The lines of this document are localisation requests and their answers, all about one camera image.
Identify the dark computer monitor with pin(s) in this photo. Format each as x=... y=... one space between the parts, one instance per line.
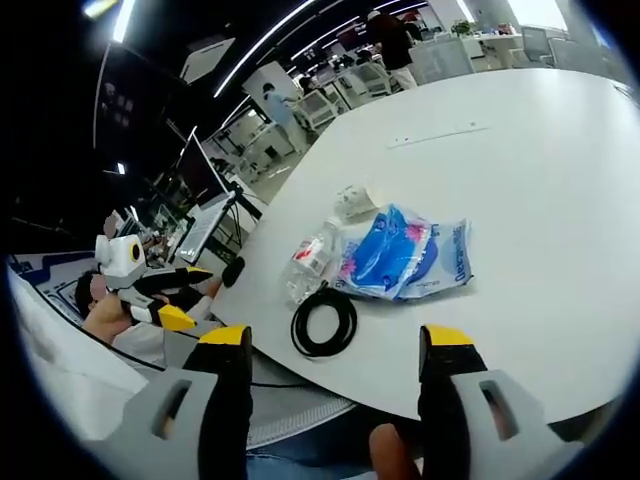
x=197 y=172

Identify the white paper cup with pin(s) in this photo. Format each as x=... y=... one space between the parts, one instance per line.
x=356 y=201

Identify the person's blue jeans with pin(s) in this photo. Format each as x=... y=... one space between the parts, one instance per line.
x=310 y=457

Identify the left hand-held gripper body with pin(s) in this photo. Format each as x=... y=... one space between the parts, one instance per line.
x=117 y=255

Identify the grey office chair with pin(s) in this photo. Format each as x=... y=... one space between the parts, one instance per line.
x=536 y=45

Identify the person's left hand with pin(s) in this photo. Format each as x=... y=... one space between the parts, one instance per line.
x=102 y=317

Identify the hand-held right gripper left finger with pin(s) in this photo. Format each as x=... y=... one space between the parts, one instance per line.
x=220 y=400

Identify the green potted plant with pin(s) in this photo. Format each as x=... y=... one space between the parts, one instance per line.
x=462 y=27

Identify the person's right hand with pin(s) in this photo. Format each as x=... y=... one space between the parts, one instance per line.
x=392 y=455

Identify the white mesh office chair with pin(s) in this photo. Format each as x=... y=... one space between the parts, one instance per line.
x=442 y=60

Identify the blue plastic bag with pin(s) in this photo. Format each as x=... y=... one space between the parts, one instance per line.
x=395 y=255

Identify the white table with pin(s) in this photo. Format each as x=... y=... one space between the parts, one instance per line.
x=500 y=210

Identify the white board on stand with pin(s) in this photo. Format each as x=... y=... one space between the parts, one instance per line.
x=200 y=232

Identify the clear plastic bottle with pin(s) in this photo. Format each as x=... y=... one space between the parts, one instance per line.
x=310 y=265

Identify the black cylindrical object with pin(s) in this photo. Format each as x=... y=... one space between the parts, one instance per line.
x=233 y=272

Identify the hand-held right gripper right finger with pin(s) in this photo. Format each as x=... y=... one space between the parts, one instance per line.
x=450 y=400

